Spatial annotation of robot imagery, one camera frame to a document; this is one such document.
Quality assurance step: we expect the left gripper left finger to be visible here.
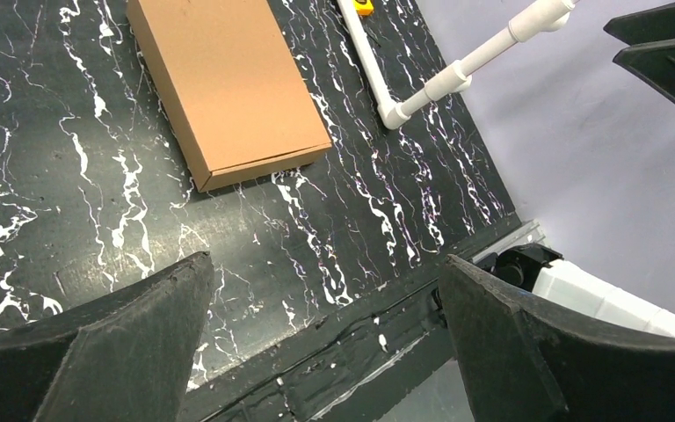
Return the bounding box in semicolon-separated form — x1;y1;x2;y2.
0;252;214;421

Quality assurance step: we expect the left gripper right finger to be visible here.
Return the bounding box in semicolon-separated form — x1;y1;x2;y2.
439;255;675;421

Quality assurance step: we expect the brown cardboard box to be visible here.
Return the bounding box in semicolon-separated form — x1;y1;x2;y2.
127;0;332;193

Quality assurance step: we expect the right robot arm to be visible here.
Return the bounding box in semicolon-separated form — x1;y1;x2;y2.
494;1;675;338

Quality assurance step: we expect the orange tape measure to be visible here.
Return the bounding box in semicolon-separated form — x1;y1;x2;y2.
352;0;374;17

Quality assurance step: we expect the white PVC pipe frame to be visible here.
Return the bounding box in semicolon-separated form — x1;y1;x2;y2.
337;0;584;131

